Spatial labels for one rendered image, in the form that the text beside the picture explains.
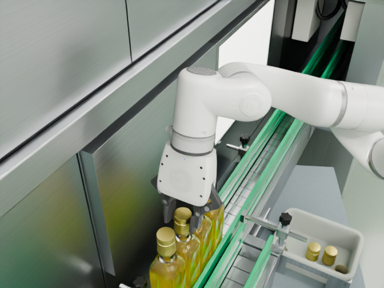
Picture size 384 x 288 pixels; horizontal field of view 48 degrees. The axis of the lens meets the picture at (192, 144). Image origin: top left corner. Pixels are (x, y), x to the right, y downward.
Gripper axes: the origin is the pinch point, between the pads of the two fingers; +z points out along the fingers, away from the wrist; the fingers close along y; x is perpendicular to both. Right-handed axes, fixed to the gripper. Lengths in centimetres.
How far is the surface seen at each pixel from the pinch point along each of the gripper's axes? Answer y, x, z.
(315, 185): 16, 73, 22
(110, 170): -12.2, -6.6, -8.7
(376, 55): 21, 105, -18
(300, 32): -10, 118, -19
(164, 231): -0.9, -5.1, 0.6
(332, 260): 28, 41, 26
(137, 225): -12.1, 4.1, 9.7
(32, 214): -15.4, -22.0, -6.6
